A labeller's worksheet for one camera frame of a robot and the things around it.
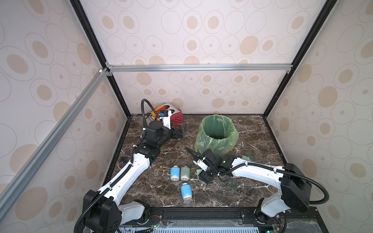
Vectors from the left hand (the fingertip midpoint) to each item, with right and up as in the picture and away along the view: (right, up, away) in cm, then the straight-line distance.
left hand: (183, 122), depth 74 cm
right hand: (+11, -30, +7) cm, 33 cm away
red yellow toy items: (-17, +8, +20) cm, 28 cm away
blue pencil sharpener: (+2, -36, 0) cm, 36 cm away
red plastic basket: (-5, +3, +23) cm, 24 cm away
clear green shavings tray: (+28, -35, +11) cm, 46 cm away
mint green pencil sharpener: (+38, -21, +13) cm, 45 cm away
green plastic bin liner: (+21, -6, +21) cm, 30 cm away
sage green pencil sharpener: (+1, -28, +7) cm, 29 cm away
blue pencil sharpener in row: (-5, -28, +7) cm, 29 cm away
